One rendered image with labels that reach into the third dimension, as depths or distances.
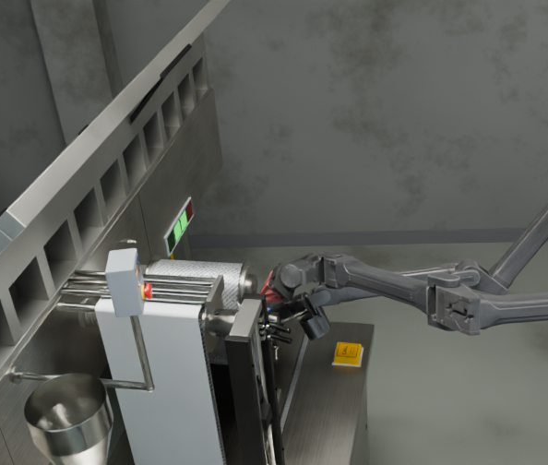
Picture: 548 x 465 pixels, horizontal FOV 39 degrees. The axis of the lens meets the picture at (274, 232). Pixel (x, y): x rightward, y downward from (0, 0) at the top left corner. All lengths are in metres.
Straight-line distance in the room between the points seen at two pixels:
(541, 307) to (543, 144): 2.73
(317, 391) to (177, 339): 0.63
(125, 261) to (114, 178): 0.75
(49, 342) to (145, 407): 0.29
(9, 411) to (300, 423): 0.82
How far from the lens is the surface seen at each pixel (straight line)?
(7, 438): 1.71
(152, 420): 1.95
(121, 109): 1.20
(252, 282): 2.02
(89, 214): 2.01
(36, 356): 1.76
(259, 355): 1.74
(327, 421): 2.16
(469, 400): 3.53
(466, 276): 2.05
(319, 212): 4.39
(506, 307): 1.59
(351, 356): 2.31
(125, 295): 1.39
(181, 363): 1.78
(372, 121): 4.13
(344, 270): 1.85
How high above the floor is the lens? 2.44
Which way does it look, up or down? 32 degrees down
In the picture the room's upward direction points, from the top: 6 degrees counter-clockwise
